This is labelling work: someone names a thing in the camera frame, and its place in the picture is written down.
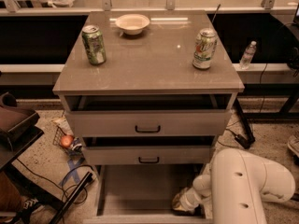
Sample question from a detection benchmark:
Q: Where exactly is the clear plastic water bottle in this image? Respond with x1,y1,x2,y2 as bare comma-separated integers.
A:
239,41,257,70

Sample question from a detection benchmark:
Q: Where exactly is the wire basket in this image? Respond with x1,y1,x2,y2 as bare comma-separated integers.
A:
53,128,82,157

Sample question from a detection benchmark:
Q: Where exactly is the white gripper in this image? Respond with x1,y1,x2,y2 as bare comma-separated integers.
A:
171,175,211,216

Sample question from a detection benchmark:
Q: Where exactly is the grey drawer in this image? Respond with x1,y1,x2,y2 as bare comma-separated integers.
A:
83,164,212,224
63,94,233,137
82,136,214,165

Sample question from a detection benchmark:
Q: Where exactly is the black floor cable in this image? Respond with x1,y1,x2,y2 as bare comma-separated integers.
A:
15,157,94,205

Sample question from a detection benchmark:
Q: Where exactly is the grey drawer cabinet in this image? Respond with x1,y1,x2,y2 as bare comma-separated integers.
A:
52,10,245,189

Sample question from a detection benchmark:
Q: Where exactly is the grey bottom drawer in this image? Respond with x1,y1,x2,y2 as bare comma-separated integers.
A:
83,164,212,224

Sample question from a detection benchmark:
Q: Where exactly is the grey sneaker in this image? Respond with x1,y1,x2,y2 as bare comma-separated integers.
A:
288,135,299,157

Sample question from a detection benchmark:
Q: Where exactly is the grey middle drawer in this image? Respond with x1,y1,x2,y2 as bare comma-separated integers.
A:
82,136,214,165

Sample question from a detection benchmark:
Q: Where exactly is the dark brown tray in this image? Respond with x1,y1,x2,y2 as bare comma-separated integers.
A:
0,92,39,150

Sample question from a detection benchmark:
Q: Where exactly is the green soda can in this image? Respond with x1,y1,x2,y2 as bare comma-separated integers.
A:
81,25,107,65

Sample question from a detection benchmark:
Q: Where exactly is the white ceramic bowl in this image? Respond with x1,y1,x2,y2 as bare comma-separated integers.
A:
115,14,150,35

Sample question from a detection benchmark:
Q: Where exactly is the white 7up can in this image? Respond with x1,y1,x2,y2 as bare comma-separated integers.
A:
192,28,218,70

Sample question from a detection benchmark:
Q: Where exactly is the grey top drawer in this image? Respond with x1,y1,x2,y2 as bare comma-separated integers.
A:
63,94,233,137

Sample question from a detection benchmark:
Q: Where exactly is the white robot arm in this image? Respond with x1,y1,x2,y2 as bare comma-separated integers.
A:
172,148,295,224

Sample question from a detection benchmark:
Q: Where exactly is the black metal stand leg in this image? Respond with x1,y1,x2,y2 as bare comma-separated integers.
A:
49,172,93,224

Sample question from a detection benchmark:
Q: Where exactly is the red apple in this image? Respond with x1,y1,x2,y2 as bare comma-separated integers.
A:
60,135,74,148

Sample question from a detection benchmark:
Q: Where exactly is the black patterned shoe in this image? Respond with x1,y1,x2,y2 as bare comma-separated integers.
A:
10,198,44,224

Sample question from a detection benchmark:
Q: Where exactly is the black power adapter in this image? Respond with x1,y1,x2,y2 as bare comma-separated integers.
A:
235,134,250,149

